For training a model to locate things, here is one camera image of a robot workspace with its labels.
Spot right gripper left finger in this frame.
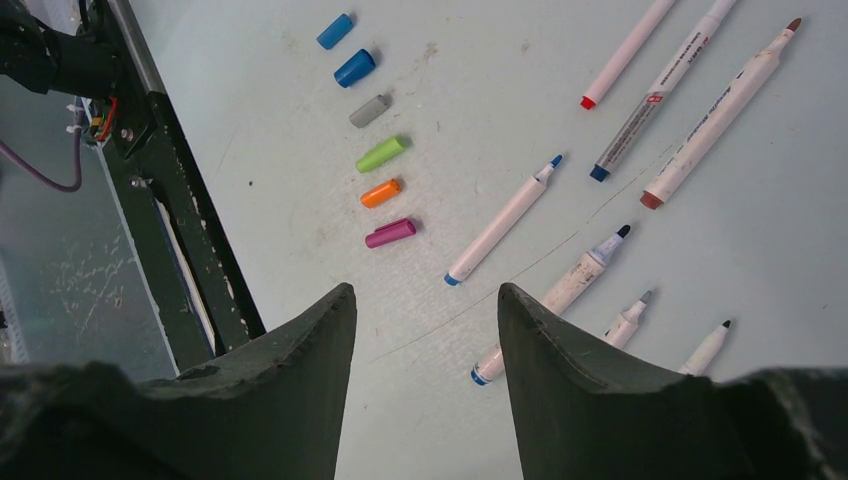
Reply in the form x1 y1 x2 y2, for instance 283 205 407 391
1 283 357 479

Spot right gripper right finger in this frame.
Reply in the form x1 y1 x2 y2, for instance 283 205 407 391
497 283 847 479

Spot green cap marker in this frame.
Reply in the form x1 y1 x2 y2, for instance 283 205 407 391
677 319 733 376

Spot purple pen cap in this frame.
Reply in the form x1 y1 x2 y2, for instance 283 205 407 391
365 218 417 249

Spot light blue marker body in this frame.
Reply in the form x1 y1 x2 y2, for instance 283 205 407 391
443 155 563 286

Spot orange pen cap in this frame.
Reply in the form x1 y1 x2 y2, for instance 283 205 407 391
360 178 403 209

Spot green pen cap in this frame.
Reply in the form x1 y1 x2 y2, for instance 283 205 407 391
355 136 406 173

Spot dark blue cap marker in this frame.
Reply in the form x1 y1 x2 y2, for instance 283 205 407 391
589 0 737 182

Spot grey pen cap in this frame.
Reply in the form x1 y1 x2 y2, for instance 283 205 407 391
349 95 390 129

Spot red cap marker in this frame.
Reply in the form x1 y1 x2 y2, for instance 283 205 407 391
580 0 676 110

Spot light blue pen cap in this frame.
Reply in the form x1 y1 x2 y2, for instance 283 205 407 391
316 13 354 50

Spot brown cap marker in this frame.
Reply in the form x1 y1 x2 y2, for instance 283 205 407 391
640 18 802 210

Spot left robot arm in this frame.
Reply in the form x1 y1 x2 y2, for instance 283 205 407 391
1 1 118 99

